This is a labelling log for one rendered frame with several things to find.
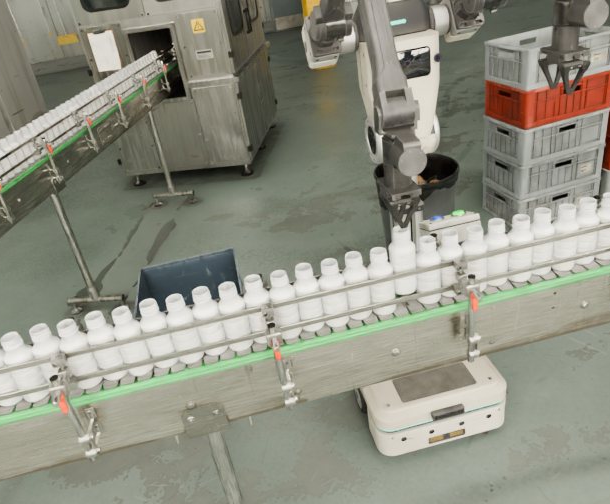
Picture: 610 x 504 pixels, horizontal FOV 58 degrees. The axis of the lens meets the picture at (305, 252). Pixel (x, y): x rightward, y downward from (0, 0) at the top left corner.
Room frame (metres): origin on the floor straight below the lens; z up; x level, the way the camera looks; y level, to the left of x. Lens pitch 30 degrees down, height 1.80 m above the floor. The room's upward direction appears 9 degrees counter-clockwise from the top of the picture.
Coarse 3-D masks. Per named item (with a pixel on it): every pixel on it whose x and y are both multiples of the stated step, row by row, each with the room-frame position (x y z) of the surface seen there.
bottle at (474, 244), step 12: (468, 228) 1.10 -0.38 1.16; (480, 228) 1.10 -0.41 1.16; (468, 240) 1.08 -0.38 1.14; (480, 240) 1.08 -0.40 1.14; (468, 252) 1.07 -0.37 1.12; (480, 252) 1.06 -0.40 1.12; (468, 264) 1.07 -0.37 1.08; (480, 264) 1.06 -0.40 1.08; (480, 276) 1.06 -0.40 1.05; (480, 288) 1.06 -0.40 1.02
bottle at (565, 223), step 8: (560, 208) 1.12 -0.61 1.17; (568, 208) 1.13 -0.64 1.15; (560, 216) 1.11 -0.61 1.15; (568, 216) 1.10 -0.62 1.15; (552, 224) 1.13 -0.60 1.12; (560, 224) 1.11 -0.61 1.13; (568, 224) 1.10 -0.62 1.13; (576, 224) 1.10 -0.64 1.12; (560, 232) 1.10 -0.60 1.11; (568, 232) 1.09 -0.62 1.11; (560, 240) 1.10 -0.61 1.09; (568, 240) 1.09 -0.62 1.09; (576, 240) 1.10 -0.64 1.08; (560, 248) 1.10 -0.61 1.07; (568, 248) 1.09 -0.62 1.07; (576, 248) 1.10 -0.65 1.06; (552, 256) 1.11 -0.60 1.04; (560, 256) 1.10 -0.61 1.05; (568, 256) 1.09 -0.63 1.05; (560, 264) 1.10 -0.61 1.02; (568, 264) 1.09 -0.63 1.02
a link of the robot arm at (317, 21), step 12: (324, 0) 1.52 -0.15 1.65; (336, 0) 1.49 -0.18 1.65; (312, 12) 1.58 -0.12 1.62; (324, 12) 1.53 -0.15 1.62; (336, 12) 1.52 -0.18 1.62; (348, 12) 1.55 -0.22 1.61; (312, 24) 1.60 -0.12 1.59; (324, 24) 1.56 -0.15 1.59; (348, 24) 1.56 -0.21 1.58; (312, 36) 1.62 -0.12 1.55; (324, 36) 1.57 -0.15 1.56
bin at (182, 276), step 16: (192, 256) 1.58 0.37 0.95; (208, 256) 1.58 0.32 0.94; (224, 256) 1.59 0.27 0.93; (144, 272) 1.56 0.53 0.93; (160, 272) 1.56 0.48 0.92; (176, 272) 1.57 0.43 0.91; (192, 272) 1.57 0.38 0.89; (208, 272) 1.58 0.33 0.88; (224, 272) 1.59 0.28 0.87; (144, 288) 1.51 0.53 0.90; (160, 288) 1.56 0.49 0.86; (176, 288) 1.57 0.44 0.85; (192, 288) 1.57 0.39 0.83; (208, 288) 1.58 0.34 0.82; (240, 288) 1.34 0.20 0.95; (160, 304) 1.56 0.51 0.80; (192, 304) 1.57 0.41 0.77
